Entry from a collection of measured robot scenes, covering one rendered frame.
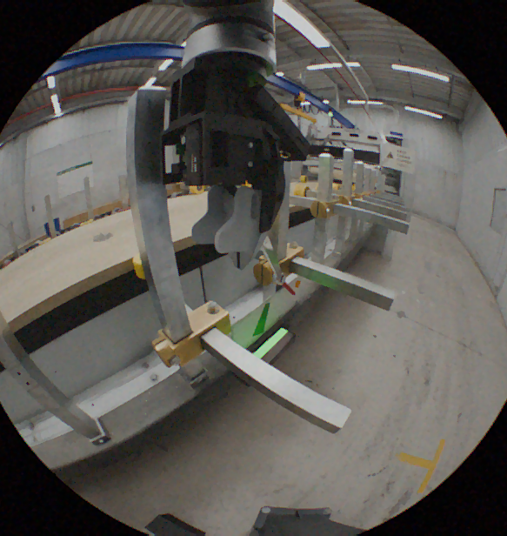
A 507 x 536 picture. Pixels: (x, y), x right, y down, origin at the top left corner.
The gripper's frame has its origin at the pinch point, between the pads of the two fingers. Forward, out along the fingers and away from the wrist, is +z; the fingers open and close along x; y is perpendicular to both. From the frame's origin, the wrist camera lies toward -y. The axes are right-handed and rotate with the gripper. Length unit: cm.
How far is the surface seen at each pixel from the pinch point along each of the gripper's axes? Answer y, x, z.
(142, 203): 8.4, -6.3, -7.1
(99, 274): 14.6, -26.9, 6.7
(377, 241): -285, -7, 77
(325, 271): -21.2, 2.6, 10.0
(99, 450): 35.3, -4.7, 26.2
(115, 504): 89, -8, 96
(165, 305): 8.2, -6.3, 5.9
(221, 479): 26, 5, 96
